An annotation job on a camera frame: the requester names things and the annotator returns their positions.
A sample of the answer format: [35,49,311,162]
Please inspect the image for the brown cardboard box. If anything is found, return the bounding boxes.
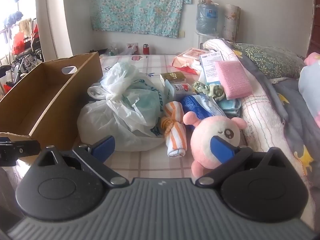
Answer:
[1,53,103,150]

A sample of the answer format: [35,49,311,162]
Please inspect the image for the light blue towel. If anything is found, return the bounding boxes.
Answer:
[217,99,242,118]

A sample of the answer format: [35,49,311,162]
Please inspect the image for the white plastic bag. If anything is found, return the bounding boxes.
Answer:
[77,62,165,152]

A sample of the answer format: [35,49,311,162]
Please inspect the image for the teal floral wall cloth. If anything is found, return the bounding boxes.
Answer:
[90,0,192,38]

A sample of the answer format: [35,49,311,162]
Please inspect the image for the grey star blanket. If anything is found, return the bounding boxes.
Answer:
[220,38,320,188]

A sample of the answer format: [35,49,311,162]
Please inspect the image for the gold tissue pack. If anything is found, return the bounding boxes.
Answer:
[159,71,187,85]

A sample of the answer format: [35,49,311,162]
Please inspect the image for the pink round plush toy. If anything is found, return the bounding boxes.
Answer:
[183,111,247,178]

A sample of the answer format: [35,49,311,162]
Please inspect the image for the white cotton pad pack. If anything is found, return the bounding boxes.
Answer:
[200,51,224,84]

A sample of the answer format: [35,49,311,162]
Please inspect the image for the clear plastic bag clutter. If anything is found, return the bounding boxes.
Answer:
[106,43,138,56]

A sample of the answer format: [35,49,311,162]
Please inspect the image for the green floral scrunchie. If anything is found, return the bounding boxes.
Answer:
[193,81,226,101]

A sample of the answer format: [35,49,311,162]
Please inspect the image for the blue water jug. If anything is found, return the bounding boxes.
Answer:
[196,3,219,36]

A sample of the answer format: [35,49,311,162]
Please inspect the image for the rolled floral mat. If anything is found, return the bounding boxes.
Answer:
[222,4,241,42]

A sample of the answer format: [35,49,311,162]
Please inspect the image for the red thermos bottle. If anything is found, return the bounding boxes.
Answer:
[143,43,150,55]

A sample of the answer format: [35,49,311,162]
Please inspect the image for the blue white tissue pack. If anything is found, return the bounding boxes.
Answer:
[180,94,226,120]

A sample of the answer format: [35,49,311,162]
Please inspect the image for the white checked quilt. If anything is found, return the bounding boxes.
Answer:
[203,38,315,228]

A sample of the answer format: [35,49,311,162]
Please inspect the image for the wheelchair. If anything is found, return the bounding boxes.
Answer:
[1,19,44,87]

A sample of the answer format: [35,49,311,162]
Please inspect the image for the orange striped towel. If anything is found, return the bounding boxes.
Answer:
[161,101,188,158]

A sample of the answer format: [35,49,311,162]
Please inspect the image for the green leaf pattern pillow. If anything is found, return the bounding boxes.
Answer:
[232,43,305,79]

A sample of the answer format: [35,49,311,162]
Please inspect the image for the pink sponge pad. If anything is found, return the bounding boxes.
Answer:
[215,61,253,100]

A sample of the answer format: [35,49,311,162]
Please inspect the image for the red wet wipes pack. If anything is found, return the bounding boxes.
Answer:
[171,48,209,75]

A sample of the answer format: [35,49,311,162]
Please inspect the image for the pink patchwork bedding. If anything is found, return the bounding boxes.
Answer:
[298,52,320,126]

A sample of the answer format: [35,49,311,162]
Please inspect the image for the white water dispenser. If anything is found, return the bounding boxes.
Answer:
[193,31,219,49]

